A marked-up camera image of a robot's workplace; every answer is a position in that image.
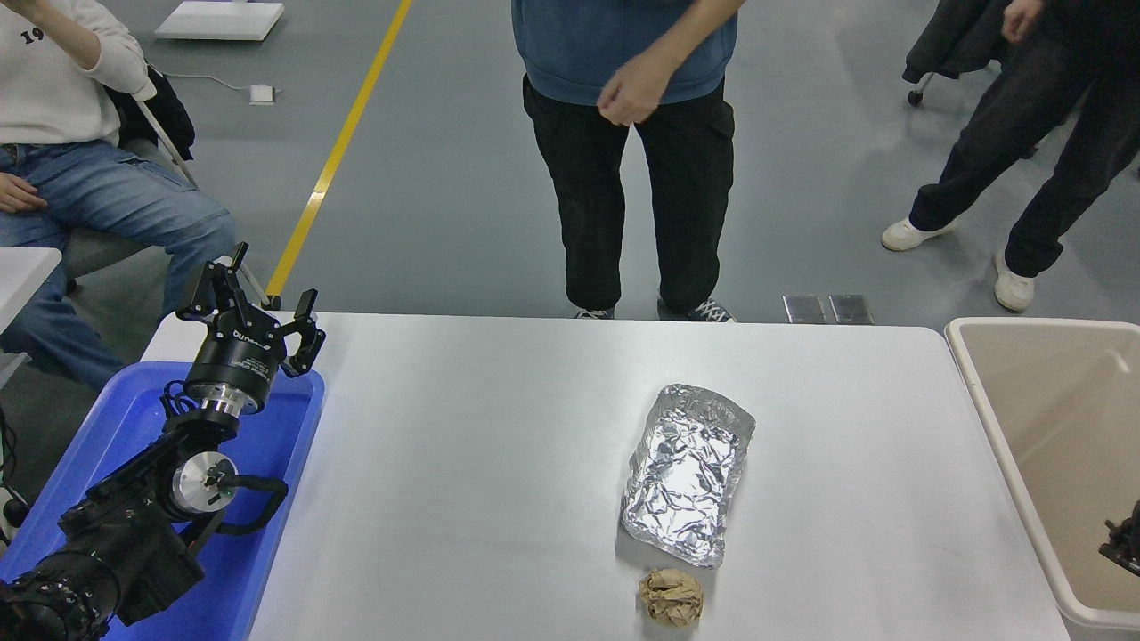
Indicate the blue plastic tray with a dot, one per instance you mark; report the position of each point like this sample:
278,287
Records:
276,499

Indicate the white folding chair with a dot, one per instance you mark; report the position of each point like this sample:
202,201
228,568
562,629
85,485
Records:
107,254

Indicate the person's hand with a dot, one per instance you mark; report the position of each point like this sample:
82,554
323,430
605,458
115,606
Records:
18,194
634,93
1022,18

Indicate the metal floor plate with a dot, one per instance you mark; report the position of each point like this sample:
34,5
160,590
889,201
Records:
850,308
804,308

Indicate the person's forearm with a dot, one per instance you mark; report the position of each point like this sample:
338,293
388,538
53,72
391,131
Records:
690,40
98,53

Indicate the white side table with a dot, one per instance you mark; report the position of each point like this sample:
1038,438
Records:
22,280

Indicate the black bag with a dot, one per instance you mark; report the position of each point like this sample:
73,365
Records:
169,116

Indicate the person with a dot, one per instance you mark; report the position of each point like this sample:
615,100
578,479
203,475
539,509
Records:
1006,133
623,196
89,196

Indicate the crumpled tan paper ball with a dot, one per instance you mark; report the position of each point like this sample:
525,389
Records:
671,596

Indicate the wheeled chair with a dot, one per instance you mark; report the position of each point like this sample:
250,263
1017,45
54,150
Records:
915,96

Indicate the large pale bin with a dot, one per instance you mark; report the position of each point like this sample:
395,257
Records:
1051,401

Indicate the white power adapter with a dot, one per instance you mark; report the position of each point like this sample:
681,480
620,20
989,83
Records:
261,93

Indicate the silver foil tray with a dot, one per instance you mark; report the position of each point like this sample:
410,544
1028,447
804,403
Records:
686,481

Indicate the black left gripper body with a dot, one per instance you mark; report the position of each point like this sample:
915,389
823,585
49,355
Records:
235,361

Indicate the dark grey jacket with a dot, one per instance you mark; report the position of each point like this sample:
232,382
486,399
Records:
953,40

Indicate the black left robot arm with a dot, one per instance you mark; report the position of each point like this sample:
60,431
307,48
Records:
129,539

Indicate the white flat board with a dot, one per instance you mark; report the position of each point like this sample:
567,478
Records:
218,20

